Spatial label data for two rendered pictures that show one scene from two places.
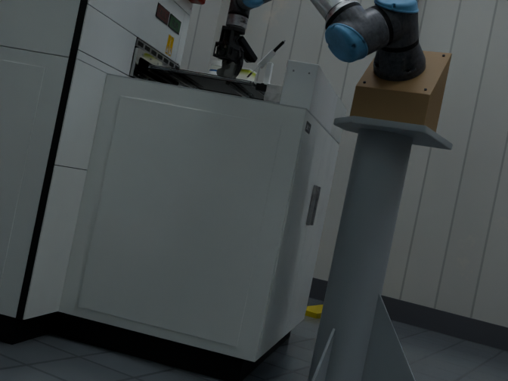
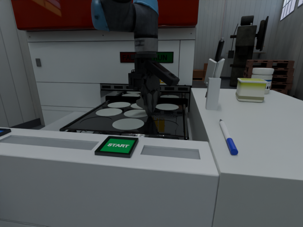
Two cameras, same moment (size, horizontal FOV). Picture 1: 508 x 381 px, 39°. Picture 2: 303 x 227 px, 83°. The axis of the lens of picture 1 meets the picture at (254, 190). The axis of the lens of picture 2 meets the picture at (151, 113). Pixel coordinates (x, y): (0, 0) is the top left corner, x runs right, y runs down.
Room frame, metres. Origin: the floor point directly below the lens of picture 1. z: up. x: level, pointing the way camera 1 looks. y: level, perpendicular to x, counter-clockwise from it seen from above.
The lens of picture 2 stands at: (2.56, -0.41, 1.10)
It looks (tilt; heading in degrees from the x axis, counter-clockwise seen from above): 18 degrees down; 86
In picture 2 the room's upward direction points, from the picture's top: straight up
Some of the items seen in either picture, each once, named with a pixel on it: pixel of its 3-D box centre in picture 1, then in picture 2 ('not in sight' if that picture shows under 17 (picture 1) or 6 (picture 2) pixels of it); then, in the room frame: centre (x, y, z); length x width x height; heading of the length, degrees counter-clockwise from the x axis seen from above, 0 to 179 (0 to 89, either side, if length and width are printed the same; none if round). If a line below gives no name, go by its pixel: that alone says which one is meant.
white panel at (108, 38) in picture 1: (141, 26); (108, 74); (2.40, 0.47, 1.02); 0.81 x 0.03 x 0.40; 167
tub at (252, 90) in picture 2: (243, 77); (250, 89); (2.92, 0.13, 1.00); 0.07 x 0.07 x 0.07; 68
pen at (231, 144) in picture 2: not in sight; (226, 132); (2.71, -0.13, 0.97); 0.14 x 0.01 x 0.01; 73
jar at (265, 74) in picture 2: (217, 72); (260, 80); (3.03, 0.25, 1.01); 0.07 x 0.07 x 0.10
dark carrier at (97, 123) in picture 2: (214, 84); (136, 113); (2.54, 0.21, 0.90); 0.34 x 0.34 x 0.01; 77
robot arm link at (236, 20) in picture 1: (236, 23); (145, 46); (2.58, 0.18, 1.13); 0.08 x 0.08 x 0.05
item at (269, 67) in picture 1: (265, 66); (212, 83); (2.76, 0.05, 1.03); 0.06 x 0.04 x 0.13; 77
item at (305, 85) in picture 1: (311, 100); (56, 175); (2.40, -0.13, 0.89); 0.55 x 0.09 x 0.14; 167
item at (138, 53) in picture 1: (156, 75); (143, 101); (2.57, 0.42, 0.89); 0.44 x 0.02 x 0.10; 167
